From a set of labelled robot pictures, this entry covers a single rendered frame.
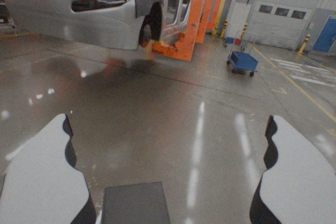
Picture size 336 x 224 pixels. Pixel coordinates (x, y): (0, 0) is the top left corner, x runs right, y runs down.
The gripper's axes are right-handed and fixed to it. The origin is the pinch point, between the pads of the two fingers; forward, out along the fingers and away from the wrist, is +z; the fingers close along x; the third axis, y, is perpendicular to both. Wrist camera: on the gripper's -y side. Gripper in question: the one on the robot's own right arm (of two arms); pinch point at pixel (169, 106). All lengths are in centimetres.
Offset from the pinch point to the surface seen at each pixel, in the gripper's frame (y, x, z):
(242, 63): 120, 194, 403
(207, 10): 6, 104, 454
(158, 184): 90, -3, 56
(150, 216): 90, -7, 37
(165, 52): 67, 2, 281
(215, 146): 132, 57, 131
